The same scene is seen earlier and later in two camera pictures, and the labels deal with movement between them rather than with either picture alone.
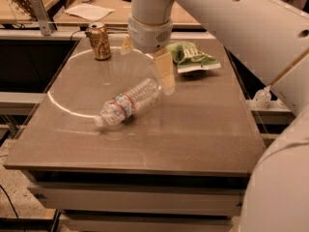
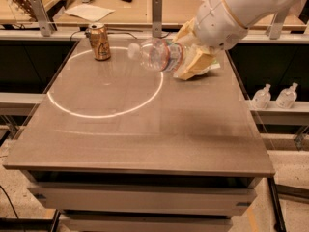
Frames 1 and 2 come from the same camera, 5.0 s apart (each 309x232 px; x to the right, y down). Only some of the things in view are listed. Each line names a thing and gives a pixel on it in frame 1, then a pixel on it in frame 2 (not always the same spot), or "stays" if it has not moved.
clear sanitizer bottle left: x=262 y=98 stays
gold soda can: x=99 y=41 stays
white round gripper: x=149 y=36 → x=216 y=23
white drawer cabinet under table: x=142 y=201 stays
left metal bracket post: x=42 y=14 stays
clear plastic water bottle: x=126 y=104 → x=160 y=54
